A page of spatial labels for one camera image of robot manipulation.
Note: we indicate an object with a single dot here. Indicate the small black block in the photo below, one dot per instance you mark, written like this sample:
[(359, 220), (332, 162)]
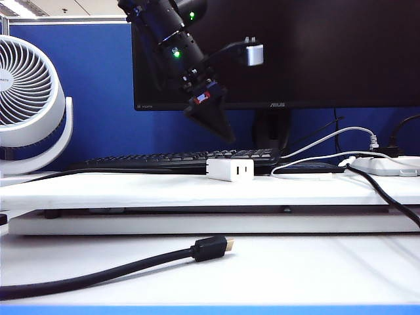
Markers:
[(3, 219)]

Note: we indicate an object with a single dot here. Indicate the white desk fan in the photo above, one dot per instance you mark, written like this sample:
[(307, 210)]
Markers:
[(62, 138)]

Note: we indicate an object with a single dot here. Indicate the white charging base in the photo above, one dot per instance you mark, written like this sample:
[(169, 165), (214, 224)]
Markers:
[(223, 170)]

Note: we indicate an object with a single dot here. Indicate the dark grey flat slab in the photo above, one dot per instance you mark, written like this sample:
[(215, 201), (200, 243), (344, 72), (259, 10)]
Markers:
[(197, 209)]

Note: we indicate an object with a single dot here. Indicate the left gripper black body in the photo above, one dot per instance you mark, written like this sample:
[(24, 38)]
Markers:
[(205, 92)]

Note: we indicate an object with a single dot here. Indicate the angular black power plug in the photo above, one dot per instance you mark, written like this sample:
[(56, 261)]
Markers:
[(384, 152)]

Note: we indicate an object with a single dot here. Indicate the blue office partition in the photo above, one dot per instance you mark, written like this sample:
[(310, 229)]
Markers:
[(98, 82)]

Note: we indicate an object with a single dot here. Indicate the thin white base board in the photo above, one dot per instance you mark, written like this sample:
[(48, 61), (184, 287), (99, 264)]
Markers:
[(197, 224)]

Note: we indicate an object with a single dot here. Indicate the thick white platform board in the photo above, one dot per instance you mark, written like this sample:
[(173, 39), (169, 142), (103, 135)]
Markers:
[(131, 193)]

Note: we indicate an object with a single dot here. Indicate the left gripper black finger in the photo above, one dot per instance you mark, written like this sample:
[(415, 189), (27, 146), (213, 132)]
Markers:
[(213, 118)]

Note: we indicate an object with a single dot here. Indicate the black ASUS monitor with stand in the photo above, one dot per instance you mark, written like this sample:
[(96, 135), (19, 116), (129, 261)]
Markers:
[(328, 49)]

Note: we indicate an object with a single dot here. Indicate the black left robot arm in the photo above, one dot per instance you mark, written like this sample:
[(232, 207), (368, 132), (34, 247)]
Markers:
[(170, 33)]

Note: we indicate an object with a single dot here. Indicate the white power strip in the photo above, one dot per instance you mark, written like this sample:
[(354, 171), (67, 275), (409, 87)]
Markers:
[(387, 165)]

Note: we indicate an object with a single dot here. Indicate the black computer keyboard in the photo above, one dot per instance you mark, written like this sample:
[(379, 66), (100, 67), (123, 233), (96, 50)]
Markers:
[(164, 160)]

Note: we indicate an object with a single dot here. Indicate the round black power plug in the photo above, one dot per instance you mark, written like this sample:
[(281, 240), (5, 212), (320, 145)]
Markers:
[(393, 138)]

